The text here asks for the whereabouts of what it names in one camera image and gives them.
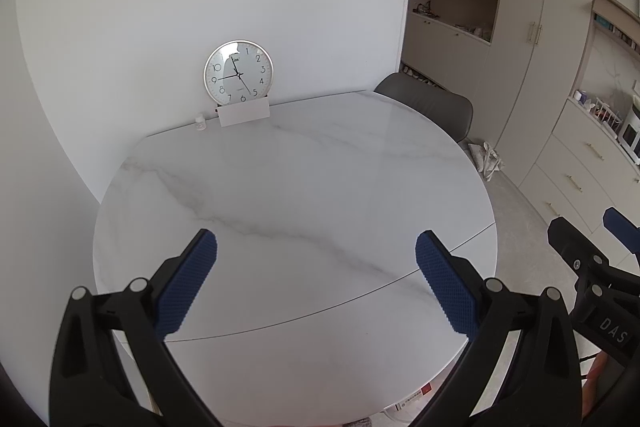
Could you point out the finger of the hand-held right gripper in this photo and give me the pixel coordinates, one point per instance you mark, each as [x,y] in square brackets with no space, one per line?
[575,249]
[622,229]

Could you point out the round white wall clock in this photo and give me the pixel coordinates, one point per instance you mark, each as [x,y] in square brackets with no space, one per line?
[237,74]

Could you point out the small clear bottle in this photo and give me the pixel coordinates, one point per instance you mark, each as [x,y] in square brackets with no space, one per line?
[200,123]

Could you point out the white microwave oven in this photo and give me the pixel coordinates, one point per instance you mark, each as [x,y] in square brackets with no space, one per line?
[631,132]

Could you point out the grey dining chair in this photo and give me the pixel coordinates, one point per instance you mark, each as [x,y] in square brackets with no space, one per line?
[430,102]

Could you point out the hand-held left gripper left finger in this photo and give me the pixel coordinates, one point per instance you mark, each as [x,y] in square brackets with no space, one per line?
[187,282]

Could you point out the beige drawer unit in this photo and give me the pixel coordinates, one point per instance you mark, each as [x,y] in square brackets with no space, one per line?
[575,167]

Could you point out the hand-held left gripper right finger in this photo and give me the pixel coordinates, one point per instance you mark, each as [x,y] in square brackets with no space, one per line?
[447,287]

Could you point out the white paper card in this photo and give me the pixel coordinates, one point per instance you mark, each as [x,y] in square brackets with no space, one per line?
[244,113]

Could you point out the white bag on floor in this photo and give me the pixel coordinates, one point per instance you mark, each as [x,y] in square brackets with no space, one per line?
[486,159]

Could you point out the person's right hand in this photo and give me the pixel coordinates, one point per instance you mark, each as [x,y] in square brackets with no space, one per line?
[595,377]

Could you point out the open wall shelf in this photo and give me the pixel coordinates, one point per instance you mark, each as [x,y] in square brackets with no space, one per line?
[612,24]

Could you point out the tall beige cabinet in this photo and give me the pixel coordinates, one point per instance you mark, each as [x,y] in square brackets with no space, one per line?
[525,82]

